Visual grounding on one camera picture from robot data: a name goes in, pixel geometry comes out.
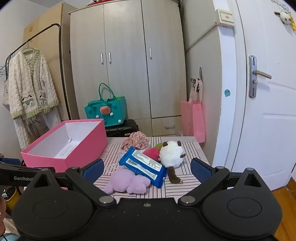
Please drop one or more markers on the person's light blue clothing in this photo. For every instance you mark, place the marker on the person's light blue clothing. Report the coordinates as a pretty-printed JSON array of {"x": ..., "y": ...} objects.
[{"x": 9, "y": 238}]

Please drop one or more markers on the yellow container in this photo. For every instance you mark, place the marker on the yellow container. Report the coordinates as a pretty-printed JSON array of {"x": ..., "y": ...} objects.
[{"x": 12, "y": 198}]

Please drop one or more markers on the black wall hook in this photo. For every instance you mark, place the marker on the black wall hook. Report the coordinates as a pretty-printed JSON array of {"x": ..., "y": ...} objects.
[{"x": 200, "y": 71}]

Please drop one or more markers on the small panda plush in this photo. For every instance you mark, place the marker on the small panda plush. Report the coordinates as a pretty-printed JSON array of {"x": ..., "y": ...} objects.
[{"x": 284, "y": 17}]

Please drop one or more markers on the black suitcase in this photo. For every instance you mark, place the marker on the black suitcase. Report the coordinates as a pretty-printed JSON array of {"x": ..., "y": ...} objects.
[{"x": 124, "y": 129}]

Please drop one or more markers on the pink fluffy plush ball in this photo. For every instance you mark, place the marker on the pink fluffy plush ball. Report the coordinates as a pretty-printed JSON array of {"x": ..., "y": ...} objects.
[{"x": 152, "y": 154}]

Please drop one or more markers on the blue round sticker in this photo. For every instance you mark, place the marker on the blue round sticker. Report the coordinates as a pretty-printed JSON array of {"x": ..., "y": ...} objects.
[{"x": 227, "y": 92}]

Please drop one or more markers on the grey wooden wardrobe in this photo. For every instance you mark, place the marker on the grey wooden wardrobe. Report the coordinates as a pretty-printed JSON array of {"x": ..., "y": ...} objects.
[{"x": 127, "y": 69}]

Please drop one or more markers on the beige wall breaker box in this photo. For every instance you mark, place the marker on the beige wall breaker box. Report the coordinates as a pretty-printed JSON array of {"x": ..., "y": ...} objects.
[{"x": 225, "y": 16}]

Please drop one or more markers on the black metal clothes rack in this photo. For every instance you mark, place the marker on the black metal clothes rack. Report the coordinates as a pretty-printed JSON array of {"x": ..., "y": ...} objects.
[{"x": 60, "y": 46}]

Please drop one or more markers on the white round panda plush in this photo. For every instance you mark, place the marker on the white round panda plush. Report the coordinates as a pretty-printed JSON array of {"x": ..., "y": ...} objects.
[{"x": 172, "y": 154}]

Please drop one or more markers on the floral fabric pouch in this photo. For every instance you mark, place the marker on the floral fabric pouch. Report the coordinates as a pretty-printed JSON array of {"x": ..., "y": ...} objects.
[{"x": 138, "y": 139}]

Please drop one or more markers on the cream knitted cardigan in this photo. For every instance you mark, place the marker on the cream knitted cardigan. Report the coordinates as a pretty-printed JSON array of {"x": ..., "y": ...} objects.
[{"x": 30, "y": 76}]

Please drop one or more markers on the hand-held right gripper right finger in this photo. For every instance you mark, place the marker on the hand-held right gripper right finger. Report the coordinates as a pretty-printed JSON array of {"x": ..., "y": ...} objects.
[{"x": 201, "y": 170}]

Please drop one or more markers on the pink cardboard box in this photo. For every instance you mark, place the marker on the pink cardboard box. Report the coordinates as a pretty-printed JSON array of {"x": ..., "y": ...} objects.
[{"x": 81, "y": 148}]

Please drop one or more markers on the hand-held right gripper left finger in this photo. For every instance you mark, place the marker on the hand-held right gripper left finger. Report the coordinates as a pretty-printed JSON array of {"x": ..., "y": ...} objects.
[{"x": 93, "y": 169}]

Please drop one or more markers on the red and white item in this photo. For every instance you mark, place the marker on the red and white item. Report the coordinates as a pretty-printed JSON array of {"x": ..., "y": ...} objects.
[{"x": 98, "y": 2}]

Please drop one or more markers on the blue wet wipes packet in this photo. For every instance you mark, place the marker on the blue wet wipes packet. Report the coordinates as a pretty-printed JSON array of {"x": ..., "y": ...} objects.
[{"x": 159, "y": 178}]

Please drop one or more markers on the white door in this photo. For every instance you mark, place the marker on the white door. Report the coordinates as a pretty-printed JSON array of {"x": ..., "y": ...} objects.
[{"x": 266, "y": 139}]

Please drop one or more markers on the purple plush toy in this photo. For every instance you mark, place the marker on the purple plush toy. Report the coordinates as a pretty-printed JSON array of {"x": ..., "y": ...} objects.
[{"x": 129, "y": 183}]

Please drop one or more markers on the light wood cabinet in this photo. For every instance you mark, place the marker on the light wood cabinet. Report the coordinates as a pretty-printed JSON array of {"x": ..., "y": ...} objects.
[{"x": 46, "y": 39}]

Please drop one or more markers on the teal felt handbag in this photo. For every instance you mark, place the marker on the teal felt handbag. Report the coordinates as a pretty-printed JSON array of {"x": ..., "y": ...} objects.
[{"x": 97, "y": 113}]

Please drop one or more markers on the green soft toy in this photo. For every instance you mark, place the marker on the green soft toy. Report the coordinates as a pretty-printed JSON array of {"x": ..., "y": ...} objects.
[{"x": 159, "y": 146}]

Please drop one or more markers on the pink tote bag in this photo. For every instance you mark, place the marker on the pink tote bag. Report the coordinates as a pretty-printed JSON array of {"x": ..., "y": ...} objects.
[{"x": 193, "y": 120}]

